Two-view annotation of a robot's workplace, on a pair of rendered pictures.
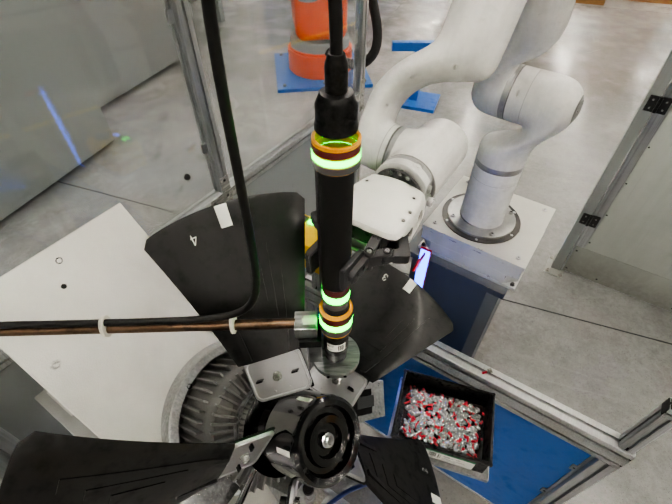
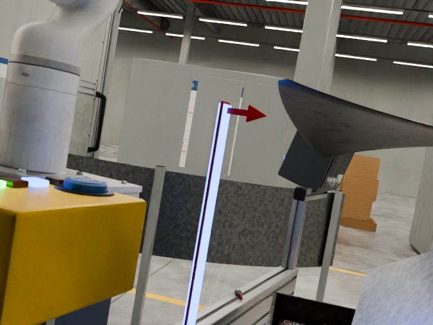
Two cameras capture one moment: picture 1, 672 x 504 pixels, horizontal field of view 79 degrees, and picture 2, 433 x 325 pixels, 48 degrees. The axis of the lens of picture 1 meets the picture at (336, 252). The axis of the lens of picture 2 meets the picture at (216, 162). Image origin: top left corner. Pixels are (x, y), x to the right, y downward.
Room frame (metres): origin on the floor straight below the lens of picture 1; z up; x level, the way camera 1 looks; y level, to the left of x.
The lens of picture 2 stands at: (0.70, 0.48, 1.14)
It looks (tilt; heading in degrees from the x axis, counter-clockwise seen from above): 3 degrees down; 262
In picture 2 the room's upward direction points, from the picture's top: 9 degrees clockwise
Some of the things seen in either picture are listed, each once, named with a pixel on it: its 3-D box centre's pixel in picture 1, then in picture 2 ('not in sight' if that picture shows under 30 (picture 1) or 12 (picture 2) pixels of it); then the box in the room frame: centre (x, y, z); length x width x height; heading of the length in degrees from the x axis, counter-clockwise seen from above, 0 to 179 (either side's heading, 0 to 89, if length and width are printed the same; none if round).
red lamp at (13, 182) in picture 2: not in sight; (13, 182); (0.81, 0.04, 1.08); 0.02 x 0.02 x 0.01; 57
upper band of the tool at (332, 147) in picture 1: (336, 151); not in sight; (0.31, 0.00, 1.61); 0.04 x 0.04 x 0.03
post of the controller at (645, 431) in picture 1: (650, 427); (295, 227); (0.32, -0.64, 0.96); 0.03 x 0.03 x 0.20; 57
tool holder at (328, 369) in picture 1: (328, 339); not in sight; (0.31, 0.01, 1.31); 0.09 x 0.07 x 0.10; 92
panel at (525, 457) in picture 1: (420, 414); not in sight; (0.56, -0.28, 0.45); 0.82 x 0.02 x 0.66; 57
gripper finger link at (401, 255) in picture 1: (392, 238); not in sight; (0.35, -0.07, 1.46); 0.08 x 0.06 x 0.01; 27
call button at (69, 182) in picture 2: not in sight; (85, 187); (0.75, 0.01, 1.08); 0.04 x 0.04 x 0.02
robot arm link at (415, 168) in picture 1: (403, 188); not in sight; (0.45, -0.09, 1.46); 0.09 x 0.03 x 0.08; 57
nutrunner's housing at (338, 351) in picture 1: (336, 264); not in sight; (0.31, 0.00, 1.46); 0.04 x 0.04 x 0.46
